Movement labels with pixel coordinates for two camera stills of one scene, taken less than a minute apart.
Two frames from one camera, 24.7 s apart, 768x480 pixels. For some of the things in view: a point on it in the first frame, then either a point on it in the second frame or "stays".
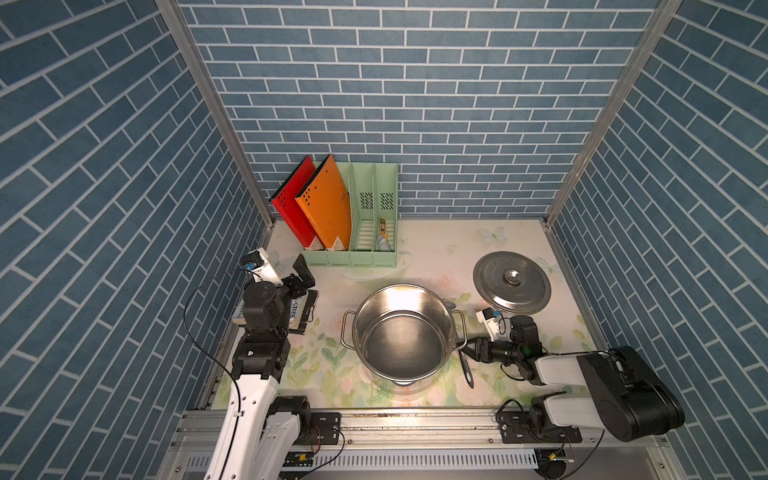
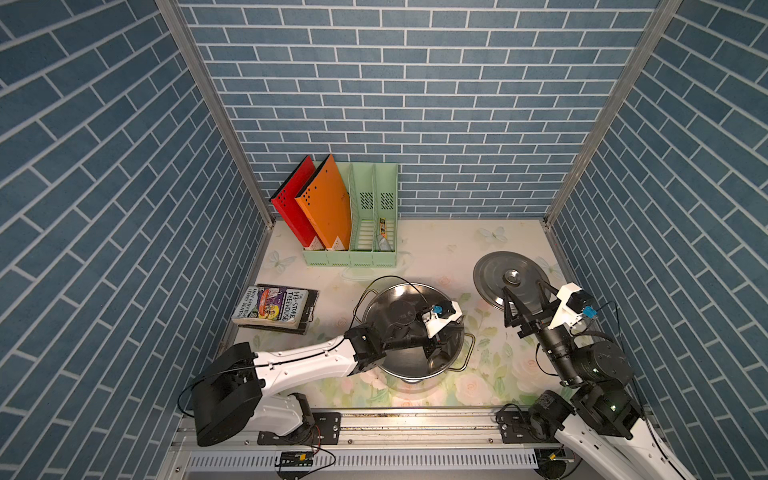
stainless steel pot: [404, 333] stays
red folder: [286, 206] stays
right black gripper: [482, 348] to [525, 319]
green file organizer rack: [372, 191] stays
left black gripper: [298, 288] to [436, 340]
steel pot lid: [512, 281] stays
